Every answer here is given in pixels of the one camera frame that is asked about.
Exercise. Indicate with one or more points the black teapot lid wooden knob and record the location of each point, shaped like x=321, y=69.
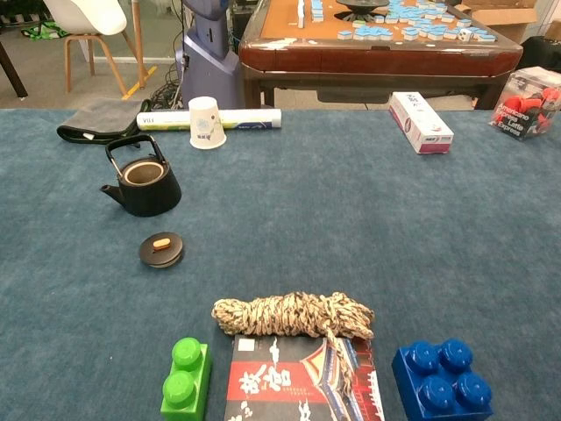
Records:
x=152, y=259

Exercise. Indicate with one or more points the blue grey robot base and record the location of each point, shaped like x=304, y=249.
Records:
x=210, y=66

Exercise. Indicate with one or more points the black cast iron teapot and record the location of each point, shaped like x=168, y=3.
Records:
x=149, y=199

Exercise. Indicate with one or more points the blue felt table mat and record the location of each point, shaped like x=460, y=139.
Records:
x=328, y=219

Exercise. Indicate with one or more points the long white roll box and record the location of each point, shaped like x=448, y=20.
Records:
x=250, y=118

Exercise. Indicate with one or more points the white paper cup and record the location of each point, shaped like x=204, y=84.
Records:
x=206, y=125

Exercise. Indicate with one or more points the white purple toothpaste box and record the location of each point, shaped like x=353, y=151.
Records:
x=421, y=125

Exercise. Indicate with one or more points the red black book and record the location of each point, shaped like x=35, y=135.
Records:
x=271, y=386

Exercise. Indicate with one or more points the brown mahjong table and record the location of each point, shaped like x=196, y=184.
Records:
x=372, y=59

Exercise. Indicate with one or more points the grey folded cloth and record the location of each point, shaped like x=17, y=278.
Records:
x=101, y=116

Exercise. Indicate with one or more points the green building block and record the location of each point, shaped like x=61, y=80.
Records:
x=184, y=392

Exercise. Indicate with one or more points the black mahjong table centre dome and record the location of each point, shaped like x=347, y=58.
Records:
x=361, y=5

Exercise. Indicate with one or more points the blue building block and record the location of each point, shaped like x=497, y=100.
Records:
x=438, y=388

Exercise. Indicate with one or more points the white face-up mahjong tile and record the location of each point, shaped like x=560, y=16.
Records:
x=464, y=35

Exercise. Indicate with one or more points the clear box of red capsules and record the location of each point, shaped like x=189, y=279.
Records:
x=526, y=107

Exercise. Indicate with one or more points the white chair wooden legs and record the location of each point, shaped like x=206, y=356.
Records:
x=83, y=15

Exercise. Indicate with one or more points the brown cardboard box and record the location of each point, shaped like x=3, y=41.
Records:
x=504, y=17

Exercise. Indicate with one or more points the black bag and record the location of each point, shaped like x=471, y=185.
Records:
x=543, y=52

